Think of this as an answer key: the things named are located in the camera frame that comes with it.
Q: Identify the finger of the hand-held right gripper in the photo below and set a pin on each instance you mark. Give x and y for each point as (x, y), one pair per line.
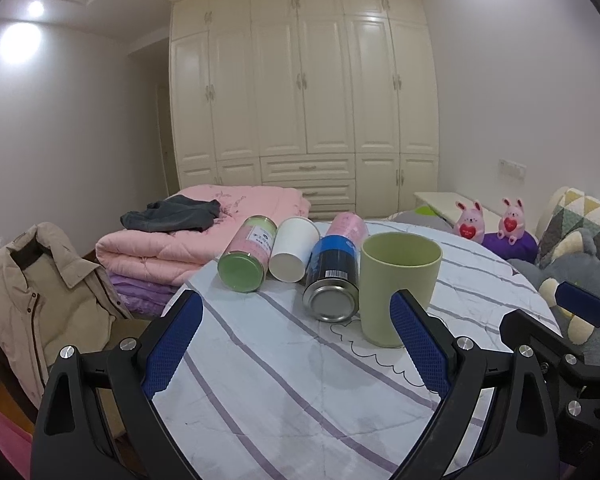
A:
(582, 304)
(530, 330)

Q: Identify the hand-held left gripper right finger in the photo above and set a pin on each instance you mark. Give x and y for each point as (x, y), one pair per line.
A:
(420, 345)

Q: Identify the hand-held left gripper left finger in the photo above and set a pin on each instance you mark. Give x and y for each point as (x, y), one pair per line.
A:
(172, 345)

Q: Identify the white paper cup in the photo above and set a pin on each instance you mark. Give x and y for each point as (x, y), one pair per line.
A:
(292, 245)

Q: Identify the light green plastic cup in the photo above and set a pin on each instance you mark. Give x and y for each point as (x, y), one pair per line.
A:
(395, 270)

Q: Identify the pink cup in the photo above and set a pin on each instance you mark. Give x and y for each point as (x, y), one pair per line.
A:
(347, 225)

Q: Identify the grey plush toy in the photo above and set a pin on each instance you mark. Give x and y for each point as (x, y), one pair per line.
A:
(575, 265)

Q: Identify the folded purple quilt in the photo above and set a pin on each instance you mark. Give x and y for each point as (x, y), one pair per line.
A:
(140, 292)

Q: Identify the purple cushion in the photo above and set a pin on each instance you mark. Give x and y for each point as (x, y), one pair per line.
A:
(522, 250)

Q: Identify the triangle patterned pillow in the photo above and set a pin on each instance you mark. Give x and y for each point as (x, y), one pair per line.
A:
(585, 210)

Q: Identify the folded pink quilt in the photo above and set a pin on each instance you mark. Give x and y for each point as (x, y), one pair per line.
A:
(145, 255)

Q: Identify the pink bunny plush with heart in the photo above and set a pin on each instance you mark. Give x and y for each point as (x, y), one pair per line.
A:
(511, 220)
(469, 222)

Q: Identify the pink canister with green lid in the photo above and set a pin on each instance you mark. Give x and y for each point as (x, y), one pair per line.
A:
(245, 260)

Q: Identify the blue and black can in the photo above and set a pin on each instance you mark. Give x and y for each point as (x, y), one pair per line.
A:
(330, 265)

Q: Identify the dark grey garment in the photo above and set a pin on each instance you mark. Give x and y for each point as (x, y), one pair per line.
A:
(175, 215)

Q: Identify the beige jacket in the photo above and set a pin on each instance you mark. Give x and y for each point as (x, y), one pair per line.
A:
(45, 300)

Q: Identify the pink cloth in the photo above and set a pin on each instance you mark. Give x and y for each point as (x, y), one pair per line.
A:
(0, 440)

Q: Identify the cream wardrobe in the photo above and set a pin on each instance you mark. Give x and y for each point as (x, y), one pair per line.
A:
(305, 110)

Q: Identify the round ceiling light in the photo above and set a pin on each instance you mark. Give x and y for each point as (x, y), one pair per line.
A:
(36, 8)

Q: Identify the white wall switch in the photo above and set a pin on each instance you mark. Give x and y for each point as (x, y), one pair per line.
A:
(511, 167)

